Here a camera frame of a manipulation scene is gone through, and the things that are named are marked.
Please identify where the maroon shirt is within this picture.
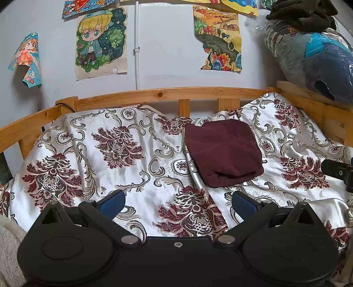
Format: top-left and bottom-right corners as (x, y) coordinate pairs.
(184, 119), (265, 188)

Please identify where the white fluffy blanket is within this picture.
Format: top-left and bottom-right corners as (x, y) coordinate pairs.
(0, 215), (28, 287)

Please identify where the colourful torn wall poster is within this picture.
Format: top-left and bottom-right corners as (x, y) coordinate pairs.
(62, 0), (121, 19)

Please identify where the small curled wall poster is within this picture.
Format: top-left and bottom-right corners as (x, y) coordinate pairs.
(7, 32), (43, 89)

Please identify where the clear plastic bag of clothes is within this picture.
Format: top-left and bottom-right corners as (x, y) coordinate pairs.
(262, 17), (353, 101)

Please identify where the black cable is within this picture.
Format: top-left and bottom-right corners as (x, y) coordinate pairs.
(41, 103), (75, 133)

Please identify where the wooden bed frame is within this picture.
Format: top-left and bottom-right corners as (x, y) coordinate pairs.
(0, 80), (353, 189)

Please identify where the landscape wall poster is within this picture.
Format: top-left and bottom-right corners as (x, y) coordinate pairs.
(193, 5), (243, 73)

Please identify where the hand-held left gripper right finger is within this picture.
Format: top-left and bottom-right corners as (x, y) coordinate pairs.
(214, 191), (316, 247)

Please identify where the dark green cloth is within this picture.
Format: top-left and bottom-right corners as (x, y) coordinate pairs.
(266, 0), (339, 32)

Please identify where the white wall pipe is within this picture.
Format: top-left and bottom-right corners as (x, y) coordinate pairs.
(134, 1), (142, 91)

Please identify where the white floral bed sheet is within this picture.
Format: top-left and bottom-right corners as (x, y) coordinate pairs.
(0, 92), (353, 278)

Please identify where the yellow and blue wall poster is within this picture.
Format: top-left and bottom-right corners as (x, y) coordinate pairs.
(179, 0), (260, 16)

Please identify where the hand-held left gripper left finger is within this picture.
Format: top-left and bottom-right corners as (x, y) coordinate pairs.
(41, 189), (141, 246)

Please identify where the cartoon character wall poster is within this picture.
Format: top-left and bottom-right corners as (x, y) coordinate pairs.
(75, 7), (129, 81)

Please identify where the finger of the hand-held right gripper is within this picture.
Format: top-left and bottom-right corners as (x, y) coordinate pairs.
(321, 159), (353, 194)

